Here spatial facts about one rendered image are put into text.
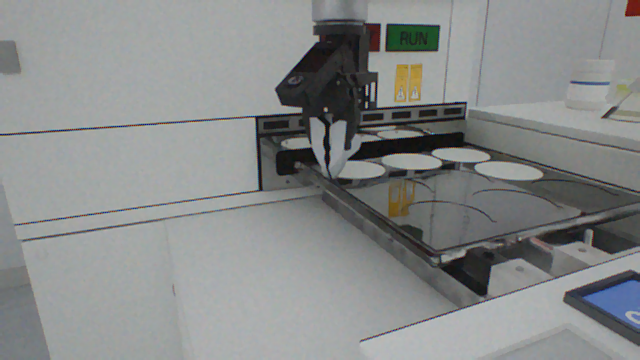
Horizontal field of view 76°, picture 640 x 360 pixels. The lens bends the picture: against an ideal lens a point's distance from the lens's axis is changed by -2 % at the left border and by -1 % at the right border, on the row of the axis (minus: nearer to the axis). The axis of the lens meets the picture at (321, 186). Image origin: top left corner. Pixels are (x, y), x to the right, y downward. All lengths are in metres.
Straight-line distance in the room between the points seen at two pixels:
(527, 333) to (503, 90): 3.01
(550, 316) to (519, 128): 0.62
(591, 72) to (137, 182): 0.86
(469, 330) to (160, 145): 0.56
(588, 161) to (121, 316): 0.79
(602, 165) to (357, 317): 0.46
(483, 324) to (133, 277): 0.62
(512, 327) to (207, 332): 0.30
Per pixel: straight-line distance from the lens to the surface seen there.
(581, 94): 0.99
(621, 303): 0.26
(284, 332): 0.43
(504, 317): 0.23
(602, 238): 0.68
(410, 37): 0.82
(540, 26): 3.39
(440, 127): 0.87
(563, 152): 0.78
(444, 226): 0.47
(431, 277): 0.51
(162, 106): 0.67
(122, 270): 0.75
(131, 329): 0.81
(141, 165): 0.69
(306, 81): 0.51
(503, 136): 0.86
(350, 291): 0.49
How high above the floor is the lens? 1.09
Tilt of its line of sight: 19 degrees down
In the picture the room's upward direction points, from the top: straight up
